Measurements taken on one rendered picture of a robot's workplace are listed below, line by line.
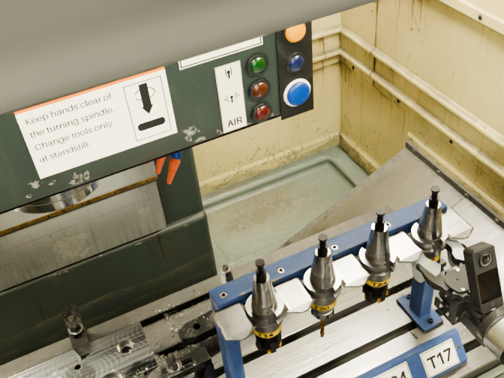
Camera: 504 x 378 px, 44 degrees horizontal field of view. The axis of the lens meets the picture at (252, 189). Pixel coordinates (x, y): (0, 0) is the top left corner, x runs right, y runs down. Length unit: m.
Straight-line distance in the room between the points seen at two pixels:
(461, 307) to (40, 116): 0.77
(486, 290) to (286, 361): 0.47
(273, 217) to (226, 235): 0.17
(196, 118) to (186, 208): 1.01
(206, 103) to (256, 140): 1.45
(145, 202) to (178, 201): 0.12
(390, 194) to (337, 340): 0.62
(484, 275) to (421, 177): 0.84
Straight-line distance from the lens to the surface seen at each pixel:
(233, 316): 1.04
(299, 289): 1.06
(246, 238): 2.05
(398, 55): 1.87
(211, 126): 0.72
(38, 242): 1.59
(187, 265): 1.81
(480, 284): 1.08
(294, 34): 0.71
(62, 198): 0.87
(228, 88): 0.70
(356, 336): 1.40
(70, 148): 0.68
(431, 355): 1.33
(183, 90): 0.68
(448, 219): 1.20
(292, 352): 1.37
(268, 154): 2.21
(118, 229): 1.62
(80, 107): 0.66
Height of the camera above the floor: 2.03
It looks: 41 degrees down
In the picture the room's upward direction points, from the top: 6 degrees counter-clockwise
